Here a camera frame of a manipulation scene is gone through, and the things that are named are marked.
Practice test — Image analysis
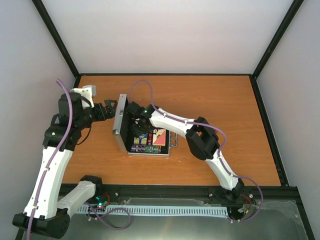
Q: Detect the blue gold playing card box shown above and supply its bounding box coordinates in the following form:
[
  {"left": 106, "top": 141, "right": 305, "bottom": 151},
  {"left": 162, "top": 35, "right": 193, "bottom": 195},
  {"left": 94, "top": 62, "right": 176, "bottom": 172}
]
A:
[{"left": 133, "top": 133, "right": 148, "bottom": 145}]

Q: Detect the red playing card box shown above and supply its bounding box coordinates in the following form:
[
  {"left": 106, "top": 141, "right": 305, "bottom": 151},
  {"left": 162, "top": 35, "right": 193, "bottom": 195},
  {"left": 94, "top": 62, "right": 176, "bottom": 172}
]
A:
[{"left": 152, "top": 128, "right": 166, "bottom": 147}]

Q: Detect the aluminium poker case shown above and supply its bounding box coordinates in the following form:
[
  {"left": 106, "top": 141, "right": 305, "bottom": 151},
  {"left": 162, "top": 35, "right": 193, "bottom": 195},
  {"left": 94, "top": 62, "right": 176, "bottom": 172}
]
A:
[{"left": 112, "top": 94, "right": 178, "bottom": 157}]

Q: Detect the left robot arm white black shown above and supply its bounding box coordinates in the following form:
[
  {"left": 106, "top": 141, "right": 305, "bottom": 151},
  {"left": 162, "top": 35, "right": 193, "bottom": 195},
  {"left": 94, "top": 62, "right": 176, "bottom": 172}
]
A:
[{"left": 12, "top": 92, "right": 118, "bottom": 239}]

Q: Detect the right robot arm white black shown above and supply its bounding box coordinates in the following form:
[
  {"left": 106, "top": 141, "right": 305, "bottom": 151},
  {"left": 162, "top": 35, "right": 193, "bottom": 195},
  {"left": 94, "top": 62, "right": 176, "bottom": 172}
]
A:
[{"left": 125, "top": 102, "right": 245, "bottom": 203}]

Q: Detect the red dice row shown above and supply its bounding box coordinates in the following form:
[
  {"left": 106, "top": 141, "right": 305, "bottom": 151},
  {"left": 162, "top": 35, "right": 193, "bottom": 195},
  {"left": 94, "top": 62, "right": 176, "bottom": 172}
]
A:
[{"left": 147, "top": 132, "right": 153, "bottom": 146}]

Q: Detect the lower poker chip row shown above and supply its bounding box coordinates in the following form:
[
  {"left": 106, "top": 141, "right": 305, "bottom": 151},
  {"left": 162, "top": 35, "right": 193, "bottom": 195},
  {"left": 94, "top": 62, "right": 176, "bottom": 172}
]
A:
[{"left": 131, "top": 144, "right": 161, "bottom": 154}]

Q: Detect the green led circuit board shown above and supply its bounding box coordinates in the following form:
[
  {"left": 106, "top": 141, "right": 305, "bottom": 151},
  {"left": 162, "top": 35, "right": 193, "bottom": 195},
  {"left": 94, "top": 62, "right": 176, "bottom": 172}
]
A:
[{"left": 95, "top": 192, "right": 111, "bottom": 209}]

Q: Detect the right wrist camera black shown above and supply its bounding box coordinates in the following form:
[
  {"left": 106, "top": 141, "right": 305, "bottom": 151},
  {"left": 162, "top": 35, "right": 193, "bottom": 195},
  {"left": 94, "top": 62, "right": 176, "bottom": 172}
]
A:
[{"left": 125, "top": 101, "right": 145, "bottom": 120}]

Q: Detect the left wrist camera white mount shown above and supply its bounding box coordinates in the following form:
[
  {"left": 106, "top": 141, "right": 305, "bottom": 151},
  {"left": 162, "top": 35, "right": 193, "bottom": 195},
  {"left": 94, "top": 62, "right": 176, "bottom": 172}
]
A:
[{"left": 69, "top": 84, "right": 97, "bottom": 109}]

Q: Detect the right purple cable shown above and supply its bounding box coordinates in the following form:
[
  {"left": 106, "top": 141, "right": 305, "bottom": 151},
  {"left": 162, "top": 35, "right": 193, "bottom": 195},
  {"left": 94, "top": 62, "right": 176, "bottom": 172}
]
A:
[{"left": 129, "top": 79, "right": 264, "bottom": 223}]

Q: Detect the light blue cable duct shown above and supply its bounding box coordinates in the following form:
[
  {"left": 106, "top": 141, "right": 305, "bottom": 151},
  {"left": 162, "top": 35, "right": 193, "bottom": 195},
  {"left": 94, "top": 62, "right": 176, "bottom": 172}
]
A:
[{"left": 93, "top": 205, "right": 228, "bottom": 218}]

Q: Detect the left black frame post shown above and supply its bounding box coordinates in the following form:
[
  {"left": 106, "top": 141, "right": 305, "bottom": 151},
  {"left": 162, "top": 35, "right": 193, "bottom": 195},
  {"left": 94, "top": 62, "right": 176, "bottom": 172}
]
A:
[{"left": 32, "top": 0, "right": 80, "bottom": 79}]

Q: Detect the black frame post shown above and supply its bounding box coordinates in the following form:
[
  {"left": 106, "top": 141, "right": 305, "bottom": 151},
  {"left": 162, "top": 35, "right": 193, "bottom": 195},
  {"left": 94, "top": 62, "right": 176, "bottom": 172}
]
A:
[
  {"left": 252, "top": 0, "right": 304, "bottom": 80},
  {"left": 32, "top": 0, "right": 80, "bottom": 79}
]

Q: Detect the black table edge frame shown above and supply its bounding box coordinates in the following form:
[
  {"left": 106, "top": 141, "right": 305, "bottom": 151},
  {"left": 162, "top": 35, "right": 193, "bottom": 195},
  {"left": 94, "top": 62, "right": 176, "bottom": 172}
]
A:
[{"left": 63, "top": 75, "right": 286, "bottom": 187}]

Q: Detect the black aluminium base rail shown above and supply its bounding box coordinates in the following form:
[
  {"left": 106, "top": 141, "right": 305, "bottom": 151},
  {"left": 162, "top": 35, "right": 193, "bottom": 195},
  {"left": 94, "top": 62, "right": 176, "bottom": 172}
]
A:
[{"left": 97, "top": 184, "right": 300, "bottom": 206}]

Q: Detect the right black frame post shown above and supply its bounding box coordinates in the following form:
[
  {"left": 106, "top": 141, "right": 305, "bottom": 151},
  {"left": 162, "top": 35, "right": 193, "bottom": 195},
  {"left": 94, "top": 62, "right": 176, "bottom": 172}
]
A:
[{"left": 252, "top": 0, "right": 304, "bottom": 80}]

